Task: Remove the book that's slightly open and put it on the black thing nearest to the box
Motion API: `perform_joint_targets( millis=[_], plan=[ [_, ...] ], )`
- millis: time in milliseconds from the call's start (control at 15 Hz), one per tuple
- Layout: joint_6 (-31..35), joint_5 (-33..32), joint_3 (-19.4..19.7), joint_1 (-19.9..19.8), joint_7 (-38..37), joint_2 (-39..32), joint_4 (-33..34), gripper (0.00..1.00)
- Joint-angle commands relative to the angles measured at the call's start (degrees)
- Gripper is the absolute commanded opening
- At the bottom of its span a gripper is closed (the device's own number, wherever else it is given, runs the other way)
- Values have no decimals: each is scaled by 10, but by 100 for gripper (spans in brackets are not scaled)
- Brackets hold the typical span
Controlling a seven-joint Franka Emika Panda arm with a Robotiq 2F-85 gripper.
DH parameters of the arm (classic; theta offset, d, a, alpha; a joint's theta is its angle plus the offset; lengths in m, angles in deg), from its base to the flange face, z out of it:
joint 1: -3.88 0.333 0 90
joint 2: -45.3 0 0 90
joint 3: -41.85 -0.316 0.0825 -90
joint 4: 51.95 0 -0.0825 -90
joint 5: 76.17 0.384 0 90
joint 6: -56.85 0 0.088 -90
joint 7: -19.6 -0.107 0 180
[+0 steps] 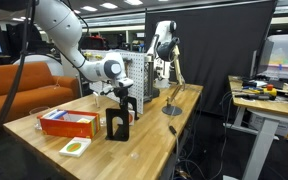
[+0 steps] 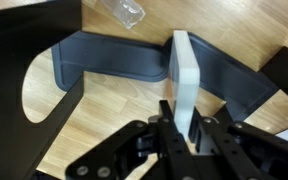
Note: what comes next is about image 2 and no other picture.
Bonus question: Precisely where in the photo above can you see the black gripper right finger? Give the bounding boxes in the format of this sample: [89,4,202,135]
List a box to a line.
[187,106,288,180]

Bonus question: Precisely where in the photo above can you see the black metal bookend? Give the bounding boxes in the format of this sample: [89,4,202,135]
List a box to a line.
[165,31,288,124]
[0,0,170,180]

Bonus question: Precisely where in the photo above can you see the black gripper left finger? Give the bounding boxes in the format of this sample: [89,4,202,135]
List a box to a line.
[65,99,202,180]

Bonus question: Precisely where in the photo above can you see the clear plastic wrapper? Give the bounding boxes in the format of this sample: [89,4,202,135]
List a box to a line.
[98,0,147,30]

